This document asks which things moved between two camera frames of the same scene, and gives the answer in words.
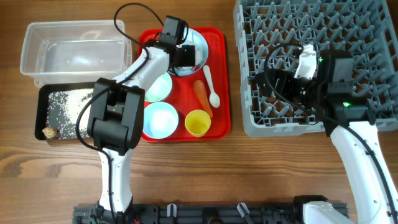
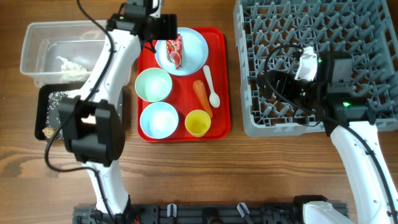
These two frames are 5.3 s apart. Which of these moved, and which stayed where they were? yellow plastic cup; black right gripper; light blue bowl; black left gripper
Moved: black left gripper
Stayed: yellow plastic cup; black right gripper; light blue bowl
